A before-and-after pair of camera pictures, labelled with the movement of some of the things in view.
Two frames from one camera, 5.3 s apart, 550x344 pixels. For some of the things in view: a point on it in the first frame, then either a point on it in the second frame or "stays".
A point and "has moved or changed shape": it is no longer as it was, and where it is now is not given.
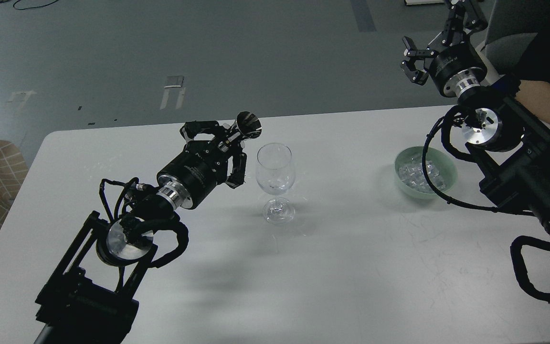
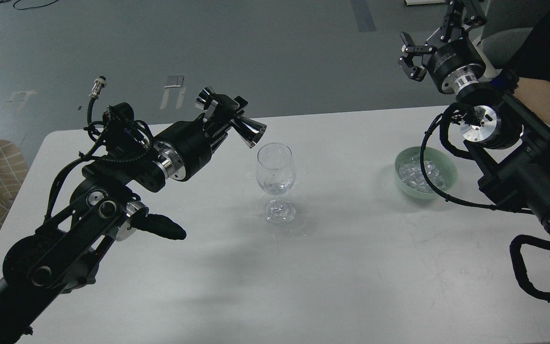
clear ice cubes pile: (412, 174) stays
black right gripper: (461, 67) stays
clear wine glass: (276, 174) stays
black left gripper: (191, 174) -> (185, 147)
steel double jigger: (248, 124) has moved or changed shape
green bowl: (441, 170) stays
